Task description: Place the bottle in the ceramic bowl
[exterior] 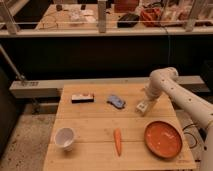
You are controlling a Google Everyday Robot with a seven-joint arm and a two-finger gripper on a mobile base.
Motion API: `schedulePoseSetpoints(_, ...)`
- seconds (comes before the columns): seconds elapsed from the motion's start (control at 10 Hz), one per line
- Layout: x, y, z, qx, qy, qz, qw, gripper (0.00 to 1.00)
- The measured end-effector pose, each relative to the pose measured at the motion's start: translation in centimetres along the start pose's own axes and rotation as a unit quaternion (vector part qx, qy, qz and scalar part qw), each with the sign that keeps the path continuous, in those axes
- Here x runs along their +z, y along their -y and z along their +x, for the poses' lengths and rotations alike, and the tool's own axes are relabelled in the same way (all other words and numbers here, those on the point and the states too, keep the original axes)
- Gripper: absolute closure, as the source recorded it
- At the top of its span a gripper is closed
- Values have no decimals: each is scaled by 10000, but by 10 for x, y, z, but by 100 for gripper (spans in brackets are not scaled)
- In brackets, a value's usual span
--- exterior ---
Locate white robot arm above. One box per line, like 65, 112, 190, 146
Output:
136, 67, 213, 171

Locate white ceramic bowl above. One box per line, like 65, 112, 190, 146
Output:
54, 128, 75, 151

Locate orange carrot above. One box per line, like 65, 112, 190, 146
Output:
113, 128, 122, 156

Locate orange plate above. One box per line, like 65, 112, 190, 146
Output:
144, 121, 182, 159

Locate black bag on shelf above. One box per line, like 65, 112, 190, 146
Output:
117, 13, 139, 28

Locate orange tool on shelf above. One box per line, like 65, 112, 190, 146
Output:
140, 8, 161, 27

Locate black cable on floor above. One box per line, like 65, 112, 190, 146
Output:
182, 123, 201, 149

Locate grey metal rail beam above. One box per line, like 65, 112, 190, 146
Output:
9, 75, 209, 99

